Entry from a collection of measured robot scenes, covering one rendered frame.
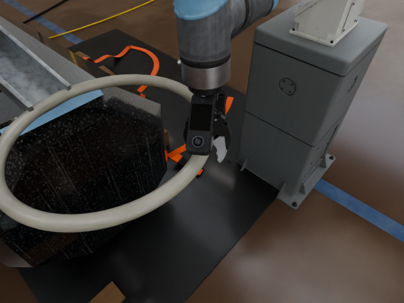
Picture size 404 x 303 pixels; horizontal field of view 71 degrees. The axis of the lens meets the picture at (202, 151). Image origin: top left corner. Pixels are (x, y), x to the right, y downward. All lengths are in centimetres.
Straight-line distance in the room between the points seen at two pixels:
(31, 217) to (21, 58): 56
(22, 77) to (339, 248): 149
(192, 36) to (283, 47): 78
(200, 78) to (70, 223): 32
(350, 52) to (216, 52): 78
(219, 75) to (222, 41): 6
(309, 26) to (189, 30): 80
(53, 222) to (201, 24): 40
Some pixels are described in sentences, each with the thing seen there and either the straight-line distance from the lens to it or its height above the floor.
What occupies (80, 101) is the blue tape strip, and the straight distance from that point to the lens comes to 100.
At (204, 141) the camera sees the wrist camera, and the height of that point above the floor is 99.
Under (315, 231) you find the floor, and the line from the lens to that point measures 163.
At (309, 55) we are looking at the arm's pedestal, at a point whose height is 82.
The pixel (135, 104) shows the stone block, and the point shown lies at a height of 68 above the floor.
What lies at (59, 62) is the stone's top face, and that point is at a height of 82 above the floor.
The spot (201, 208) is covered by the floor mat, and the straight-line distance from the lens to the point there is 157.
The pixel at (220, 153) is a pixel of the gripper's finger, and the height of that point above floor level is 89.
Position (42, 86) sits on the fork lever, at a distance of 92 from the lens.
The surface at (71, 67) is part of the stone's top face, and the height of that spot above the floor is 82.
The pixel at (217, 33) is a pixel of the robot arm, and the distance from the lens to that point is 48.
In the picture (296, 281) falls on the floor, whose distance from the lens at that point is 150.
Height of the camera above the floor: 136
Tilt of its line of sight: 48 degrees down
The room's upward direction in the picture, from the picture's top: straight up
